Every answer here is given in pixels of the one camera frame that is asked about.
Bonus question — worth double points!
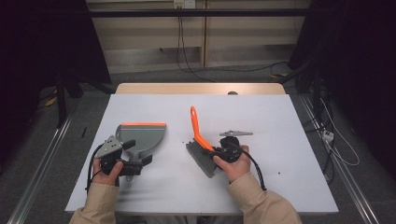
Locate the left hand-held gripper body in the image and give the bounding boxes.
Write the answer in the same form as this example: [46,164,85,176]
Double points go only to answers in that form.
[94,134,145,177]

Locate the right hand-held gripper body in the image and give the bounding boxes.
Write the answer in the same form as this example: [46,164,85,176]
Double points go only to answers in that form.
[214,130,254,163]

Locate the grey dustpan with orange edge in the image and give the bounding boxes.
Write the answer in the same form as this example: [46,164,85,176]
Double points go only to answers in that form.
[115,121,167,183]

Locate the orange brush with grey bristles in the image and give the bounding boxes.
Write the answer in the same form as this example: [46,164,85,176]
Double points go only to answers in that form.
[185,105,219,179]

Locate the person's right hand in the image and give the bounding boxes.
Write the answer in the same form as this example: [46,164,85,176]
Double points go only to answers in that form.
[213,144,252,184]

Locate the person's left hand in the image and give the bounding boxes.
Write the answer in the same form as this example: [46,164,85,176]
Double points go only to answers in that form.
[92,158,124,187]

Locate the person's grey trousers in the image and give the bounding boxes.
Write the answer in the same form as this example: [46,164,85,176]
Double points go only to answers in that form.
[116,215,247,224]

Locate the black metal stand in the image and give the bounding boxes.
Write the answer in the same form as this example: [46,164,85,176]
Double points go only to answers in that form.
[55,73,68,129]

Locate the light wooden table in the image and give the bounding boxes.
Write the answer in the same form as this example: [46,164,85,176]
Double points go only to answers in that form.
[115,82,287,95]

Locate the white power adapter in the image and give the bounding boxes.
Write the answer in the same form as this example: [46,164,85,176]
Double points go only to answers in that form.
[321,130,335,144]

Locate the black curtain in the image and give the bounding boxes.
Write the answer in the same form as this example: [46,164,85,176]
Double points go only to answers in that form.
[0,0,112,162]
[288,0,396,178]

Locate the black metal crossbar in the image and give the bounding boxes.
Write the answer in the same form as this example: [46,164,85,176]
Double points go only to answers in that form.
[88,8,312,18]

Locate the left hand-held gripper black cable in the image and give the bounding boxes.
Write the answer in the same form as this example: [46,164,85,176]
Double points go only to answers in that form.
[85,144,106,191]

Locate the hand-held gripper black cable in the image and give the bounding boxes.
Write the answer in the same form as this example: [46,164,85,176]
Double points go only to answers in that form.
[85,144,106,191]
[239,148,268,192]

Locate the right hand-held gripper black cable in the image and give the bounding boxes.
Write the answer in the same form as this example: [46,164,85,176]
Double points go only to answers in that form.
[239,148,268,192]

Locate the aluminium floor rail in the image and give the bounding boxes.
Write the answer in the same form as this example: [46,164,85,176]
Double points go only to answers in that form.
[7,115,75,224]
[298,94,380,224]

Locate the black wall cable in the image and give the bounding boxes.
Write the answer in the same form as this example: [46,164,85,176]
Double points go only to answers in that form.
[180,8,290,73]
[176,8,217,83]

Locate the white floor cable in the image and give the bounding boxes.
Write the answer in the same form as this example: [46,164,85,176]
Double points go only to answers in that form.
[320,99,361,167]

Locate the white wall socket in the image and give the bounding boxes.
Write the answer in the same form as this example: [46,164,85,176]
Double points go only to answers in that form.
[173,0,196,9]

